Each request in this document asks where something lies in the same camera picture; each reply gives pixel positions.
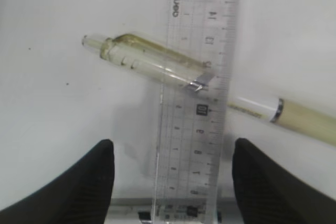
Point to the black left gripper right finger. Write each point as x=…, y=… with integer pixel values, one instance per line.
x=267, y=193

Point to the clear plastic ruler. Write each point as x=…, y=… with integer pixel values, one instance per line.
x=193, y=114

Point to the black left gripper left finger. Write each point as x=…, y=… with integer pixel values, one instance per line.
x=82, y=194

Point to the green white pen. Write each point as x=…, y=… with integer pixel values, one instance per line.
x=147, y=58

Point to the grey grip pen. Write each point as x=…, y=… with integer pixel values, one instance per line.
x=138, y=210

